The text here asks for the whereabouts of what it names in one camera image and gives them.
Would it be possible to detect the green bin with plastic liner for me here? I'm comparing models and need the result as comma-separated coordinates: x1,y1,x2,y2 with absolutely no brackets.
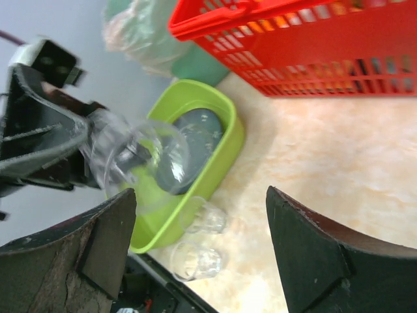
102,1,229,86

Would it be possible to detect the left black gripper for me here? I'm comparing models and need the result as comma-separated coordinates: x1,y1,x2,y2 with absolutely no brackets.
1,37,103,197

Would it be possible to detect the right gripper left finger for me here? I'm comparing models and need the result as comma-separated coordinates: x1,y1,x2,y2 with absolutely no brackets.
1,188,136,312

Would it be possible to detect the red plastic shopping basket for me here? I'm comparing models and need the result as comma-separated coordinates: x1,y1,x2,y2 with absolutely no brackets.
168,0,416,97

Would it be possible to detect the lime green plastic tray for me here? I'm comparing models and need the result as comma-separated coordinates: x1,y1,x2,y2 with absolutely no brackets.
104,79,246,254

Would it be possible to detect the small clear glass cup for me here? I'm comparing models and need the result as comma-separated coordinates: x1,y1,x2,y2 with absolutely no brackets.
80,110,188,215
169,241,223,282
179,196,228,234

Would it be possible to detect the blue ceramic plate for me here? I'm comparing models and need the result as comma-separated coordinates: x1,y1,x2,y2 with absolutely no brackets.
156,108,223,195

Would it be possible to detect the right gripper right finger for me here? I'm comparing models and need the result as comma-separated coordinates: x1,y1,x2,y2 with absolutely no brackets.
266,186,416,312

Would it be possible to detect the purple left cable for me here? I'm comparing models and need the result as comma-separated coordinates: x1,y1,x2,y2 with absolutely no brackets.
0,29,27,46

